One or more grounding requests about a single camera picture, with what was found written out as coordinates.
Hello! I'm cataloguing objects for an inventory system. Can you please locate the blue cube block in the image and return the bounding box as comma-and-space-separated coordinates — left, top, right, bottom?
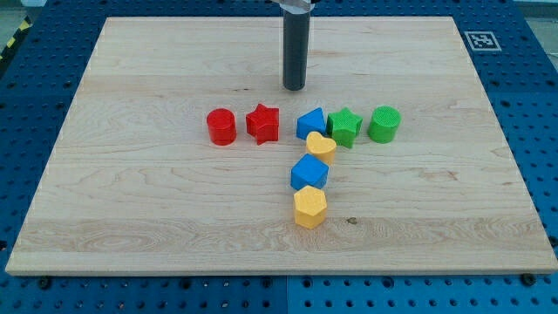
290, 154, 330, 190

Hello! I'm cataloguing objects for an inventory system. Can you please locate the red star block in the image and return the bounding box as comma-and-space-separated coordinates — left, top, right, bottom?
246, 103, 280, 145

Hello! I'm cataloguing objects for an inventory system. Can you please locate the yellow heart block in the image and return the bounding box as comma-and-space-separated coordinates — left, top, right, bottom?
305, 131, 337, 166

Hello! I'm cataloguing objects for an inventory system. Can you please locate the blue triangle block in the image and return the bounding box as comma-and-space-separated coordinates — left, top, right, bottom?
296, 107, 326, 140

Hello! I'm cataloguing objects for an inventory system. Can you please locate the yellow hexagon block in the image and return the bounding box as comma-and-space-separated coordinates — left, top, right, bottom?
293, 186, 328, 229

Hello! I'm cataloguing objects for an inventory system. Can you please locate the red cylinder block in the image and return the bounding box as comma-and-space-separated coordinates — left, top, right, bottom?
206, 108, 237, 146

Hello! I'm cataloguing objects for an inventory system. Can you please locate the green star block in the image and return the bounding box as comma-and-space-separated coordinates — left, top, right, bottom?
326, 107, 363, 148

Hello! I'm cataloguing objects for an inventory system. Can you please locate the light wooden board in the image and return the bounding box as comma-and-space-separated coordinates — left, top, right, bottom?
6, 17, 557, 276

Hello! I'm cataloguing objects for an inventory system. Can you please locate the green cylinder block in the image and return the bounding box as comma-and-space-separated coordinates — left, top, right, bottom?
367, 106, 401, 144

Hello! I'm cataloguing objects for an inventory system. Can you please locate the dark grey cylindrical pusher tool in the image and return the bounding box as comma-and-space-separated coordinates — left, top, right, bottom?
282, 11, 310, 91

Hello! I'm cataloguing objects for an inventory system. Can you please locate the white fiducial marker tag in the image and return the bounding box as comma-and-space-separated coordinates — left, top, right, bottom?
465, 31, 501, 51

